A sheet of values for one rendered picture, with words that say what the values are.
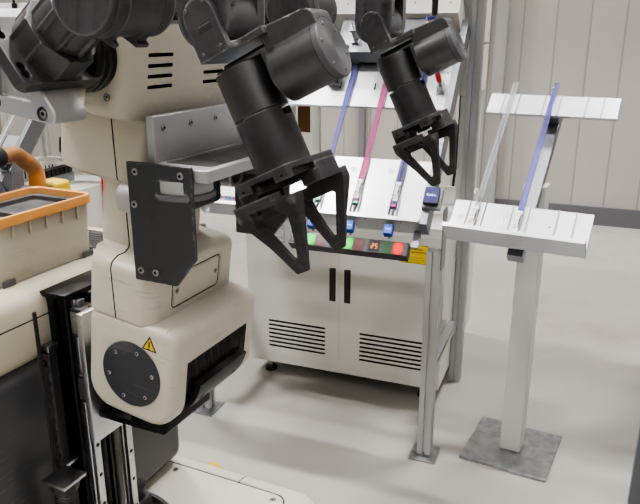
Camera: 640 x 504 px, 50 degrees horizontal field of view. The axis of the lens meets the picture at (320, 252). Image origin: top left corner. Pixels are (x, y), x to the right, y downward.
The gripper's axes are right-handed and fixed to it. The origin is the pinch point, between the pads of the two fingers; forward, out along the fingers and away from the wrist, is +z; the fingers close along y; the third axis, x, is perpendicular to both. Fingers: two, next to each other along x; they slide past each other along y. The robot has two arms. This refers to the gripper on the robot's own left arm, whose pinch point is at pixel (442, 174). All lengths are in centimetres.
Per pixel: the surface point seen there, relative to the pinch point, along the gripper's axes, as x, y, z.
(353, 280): 75, 96, 29
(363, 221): 49, 67, 9
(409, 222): 36, 67, 13
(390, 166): 40, 79, -2
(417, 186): 34, 76, 6
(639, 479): -9, 9, 61
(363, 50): 42, 99, -37
